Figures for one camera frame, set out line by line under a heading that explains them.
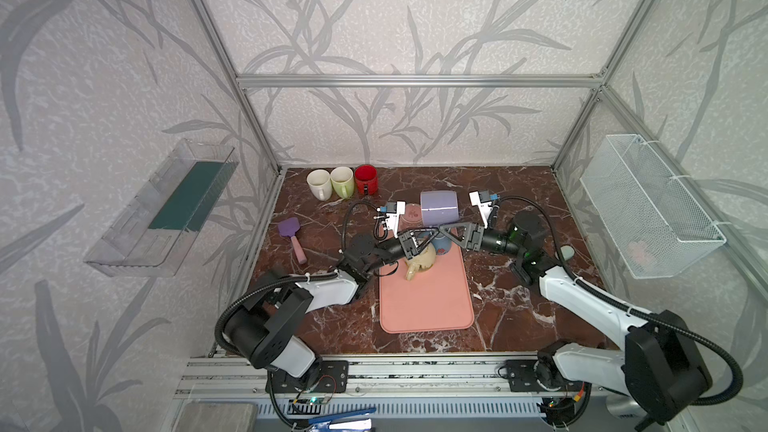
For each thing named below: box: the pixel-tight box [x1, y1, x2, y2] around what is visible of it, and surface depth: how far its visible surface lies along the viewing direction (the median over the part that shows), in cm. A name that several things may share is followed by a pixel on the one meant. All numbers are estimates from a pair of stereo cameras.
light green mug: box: [330, 166, 354, 199], surface depth 108 cm
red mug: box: [354, 164, 378, 195], surface depth 110 cm
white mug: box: [306, 169, 332, 201], surface depth 107 cm
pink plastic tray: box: [379, 245, 474, 333], surface depth 88 cm
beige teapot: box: [405, 243, 437, 281], surface depth 88 cm
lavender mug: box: [420, 190, 460, 227], surface depth 71 cm
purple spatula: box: [278, 217, 307, 264], surface depth 101 cm
